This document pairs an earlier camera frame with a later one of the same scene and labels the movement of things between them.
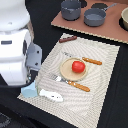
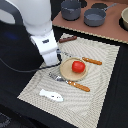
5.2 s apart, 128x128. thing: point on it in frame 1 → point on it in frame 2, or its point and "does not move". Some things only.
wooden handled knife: x=70 y=82 does not move
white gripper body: x=18 y=56 → x=47 y=46
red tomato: x=78 y=66 does not move
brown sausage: x=67 y=39 does not move
